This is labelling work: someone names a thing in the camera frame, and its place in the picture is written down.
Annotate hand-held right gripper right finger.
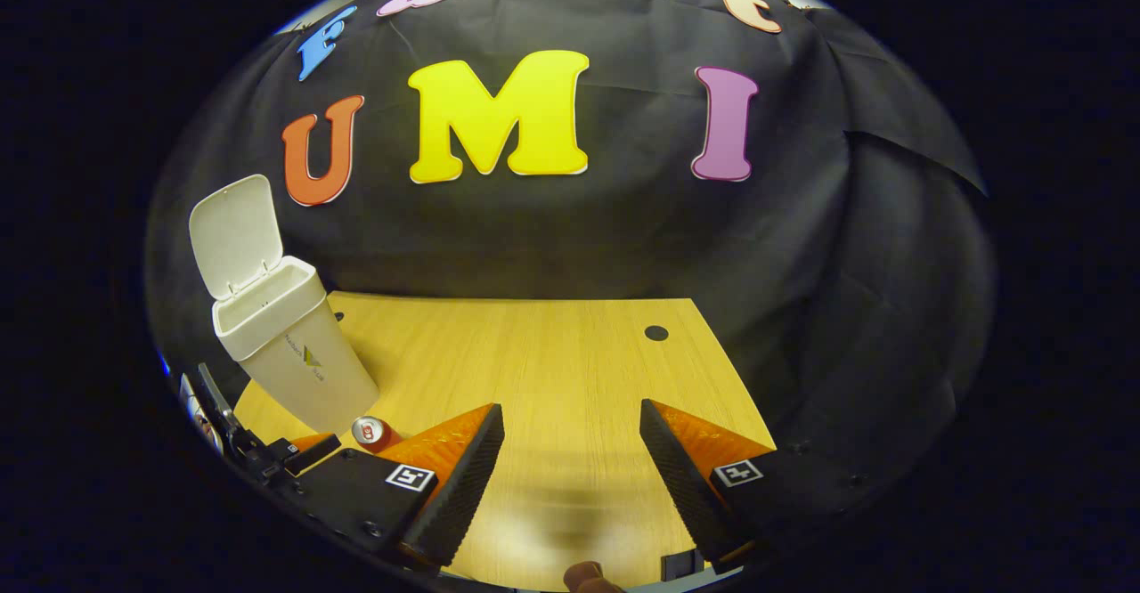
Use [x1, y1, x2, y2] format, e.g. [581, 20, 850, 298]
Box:
[639, 399, 892, 576]

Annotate phone with lit screen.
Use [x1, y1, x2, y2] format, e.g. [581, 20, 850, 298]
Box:
[178, 372, 224, 453]

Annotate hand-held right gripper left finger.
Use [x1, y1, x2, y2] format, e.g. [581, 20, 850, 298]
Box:
[289, 402, 506, 572]

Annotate white desktop garbage bin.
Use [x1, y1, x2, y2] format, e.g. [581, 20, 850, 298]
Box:
[189, 175, 381, 435]

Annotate red pop can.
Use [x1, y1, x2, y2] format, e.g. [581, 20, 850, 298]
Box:
[352, 415, 403, 454]

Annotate wooden desktop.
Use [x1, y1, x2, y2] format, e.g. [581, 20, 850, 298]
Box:
[233, 290, 776, 592]

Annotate black backdrop cloth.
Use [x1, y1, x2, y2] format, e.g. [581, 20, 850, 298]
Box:
[145, 0, 997, 487]

